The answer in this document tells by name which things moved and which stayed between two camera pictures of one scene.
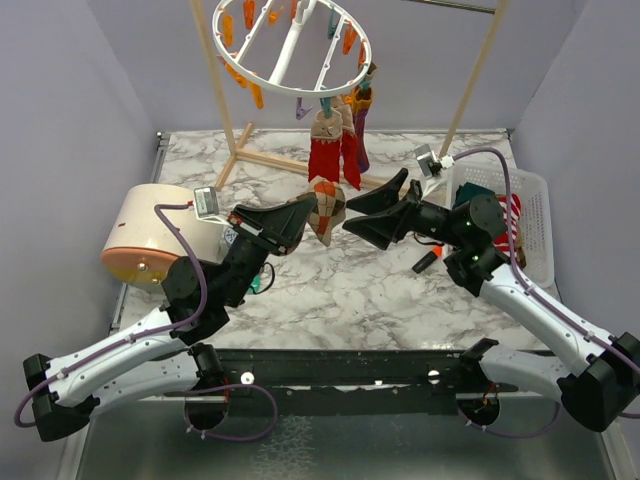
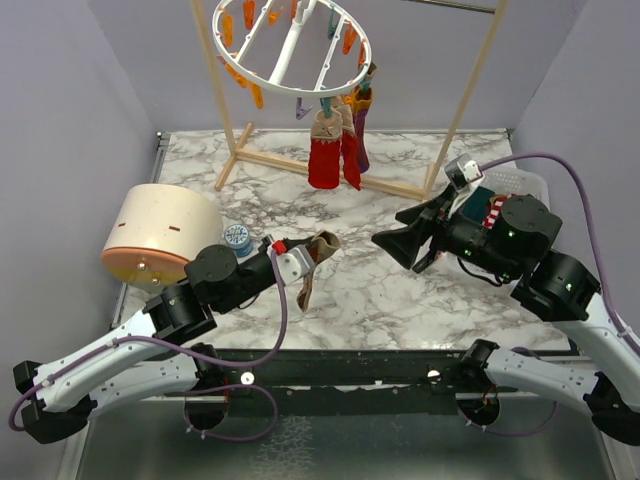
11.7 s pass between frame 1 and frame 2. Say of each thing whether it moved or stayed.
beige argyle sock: moved
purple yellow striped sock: stayed
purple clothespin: stayed
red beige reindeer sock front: stayed
